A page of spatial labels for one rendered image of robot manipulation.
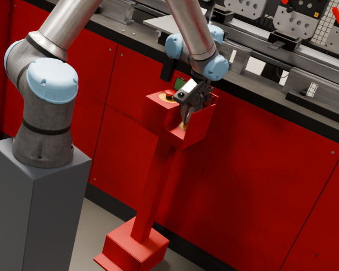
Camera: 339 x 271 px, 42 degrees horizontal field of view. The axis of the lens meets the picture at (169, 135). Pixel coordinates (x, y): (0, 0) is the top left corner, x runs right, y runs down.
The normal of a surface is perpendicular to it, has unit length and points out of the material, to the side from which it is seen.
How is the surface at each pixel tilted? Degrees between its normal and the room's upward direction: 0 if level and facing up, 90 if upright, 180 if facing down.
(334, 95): 90
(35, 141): 72
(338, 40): 90
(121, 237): 0
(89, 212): 0
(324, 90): 90
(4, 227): 90
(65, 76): 8
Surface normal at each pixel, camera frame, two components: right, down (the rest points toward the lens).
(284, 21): -0.47, 0.33
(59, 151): 0.71, 0.23
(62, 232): 0.74, 0.49
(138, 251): 0.25, -0.84
